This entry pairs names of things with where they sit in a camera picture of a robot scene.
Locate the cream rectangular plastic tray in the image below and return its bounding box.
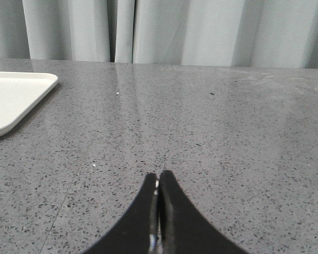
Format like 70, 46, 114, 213
0, 71, 58, 137

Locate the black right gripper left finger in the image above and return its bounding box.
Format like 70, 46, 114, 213
85, 173, 158, 253

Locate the pale green curtain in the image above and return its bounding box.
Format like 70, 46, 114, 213
0, 1, 318, 68

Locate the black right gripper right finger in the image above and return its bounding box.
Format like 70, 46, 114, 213
158, 170, 246, 253

